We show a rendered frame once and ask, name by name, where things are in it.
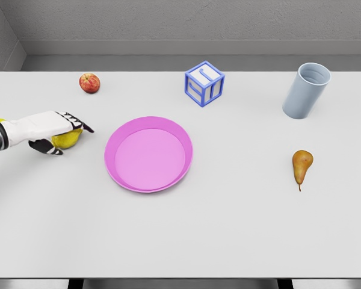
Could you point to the light blue-grey cup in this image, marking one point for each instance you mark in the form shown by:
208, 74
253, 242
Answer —
305, 93

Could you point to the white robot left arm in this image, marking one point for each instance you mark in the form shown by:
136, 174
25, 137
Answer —
6, 134

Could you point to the red apple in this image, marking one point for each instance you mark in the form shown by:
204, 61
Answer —
89, 83

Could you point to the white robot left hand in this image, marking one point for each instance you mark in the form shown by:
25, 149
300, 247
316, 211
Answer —
45, 123

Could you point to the brown-yellow pear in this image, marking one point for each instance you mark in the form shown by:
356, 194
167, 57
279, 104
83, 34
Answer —
301, 164

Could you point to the pink round plate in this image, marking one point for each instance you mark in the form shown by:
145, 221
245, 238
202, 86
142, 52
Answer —
149, 155

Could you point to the blue and white letter block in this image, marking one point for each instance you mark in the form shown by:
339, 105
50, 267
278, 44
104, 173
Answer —
204, 84

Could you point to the yellow lemon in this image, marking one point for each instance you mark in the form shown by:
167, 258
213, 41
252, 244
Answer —
66, 140

